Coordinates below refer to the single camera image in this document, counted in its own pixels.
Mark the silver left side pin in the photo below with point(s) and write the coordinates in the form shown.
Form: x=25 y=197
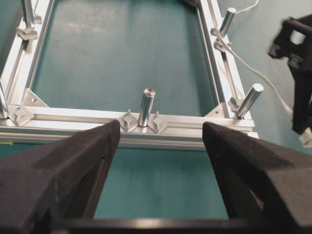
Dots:
x=28 y=13

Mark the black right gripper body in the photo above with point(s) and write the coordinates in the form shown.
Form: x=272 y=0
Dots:
x=294 y=41

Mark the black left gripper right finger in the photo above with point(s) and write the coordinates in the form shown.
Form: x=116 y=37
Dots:
x=267 y=188

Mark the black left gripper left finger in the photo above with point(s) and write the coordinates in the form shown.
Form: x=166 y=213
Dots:
x=55 y=188

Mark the silver middle bottom pin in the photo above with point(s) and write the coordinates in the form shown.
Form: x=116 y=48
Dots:
x=146 y=106

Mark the silver corner pin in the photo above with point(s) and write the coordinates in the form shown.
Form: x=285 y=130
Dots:
x=251 y=97
x=4 y=110

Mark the aluminium extrusion frame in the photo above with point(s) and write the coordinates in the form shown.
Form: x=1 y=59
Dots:
x=32 y=121

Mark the silver right side pin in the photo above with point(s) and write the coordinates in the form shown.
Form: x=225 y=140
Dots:
x=227 y=21

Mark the silver left corner pin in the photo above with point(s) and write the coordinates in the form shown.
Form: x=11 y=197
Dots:
x=4 y=110

